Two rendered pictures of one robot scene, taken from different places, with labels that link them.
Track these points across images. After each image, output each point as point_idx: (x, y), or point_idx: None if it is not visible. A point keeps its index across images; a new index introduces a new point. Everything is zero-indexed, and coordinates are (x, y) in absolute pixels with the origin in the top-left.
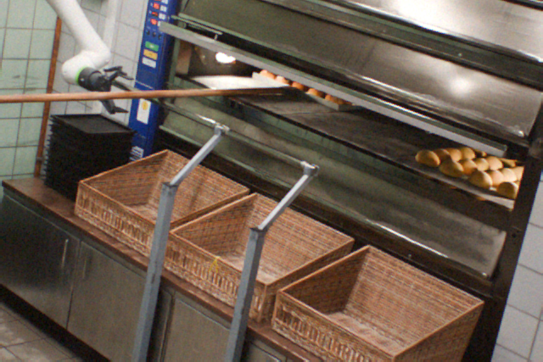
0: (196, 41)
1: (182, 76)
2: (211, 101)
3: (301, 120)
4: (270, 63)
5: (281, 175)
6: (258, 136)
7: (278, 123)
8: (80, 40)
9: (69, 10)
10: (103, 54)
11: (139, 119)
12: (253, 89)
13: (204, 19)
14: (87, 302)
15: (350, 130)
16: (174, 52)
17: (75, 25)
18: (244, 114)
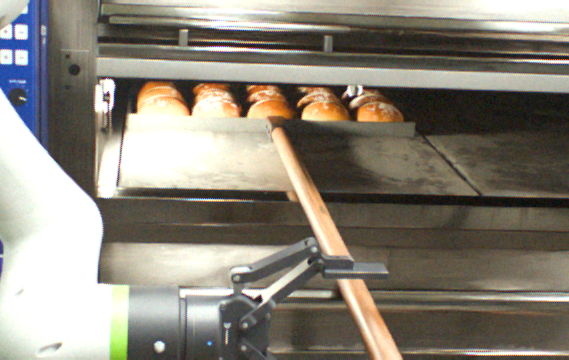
0: (283, 75)
1: (104, 189)
2: (267, 227)
3: (530, 190)
4: None
5: (566, 339)
6: (444, 268)
7: (526, 218)
8: (28, 201)
9: None
10: (99, 220)
11: None
12: (298, 155)
13: (202, 2)
14: None
15: None
16: (74, 128)
17: (12, 152)
18: (401, 229)
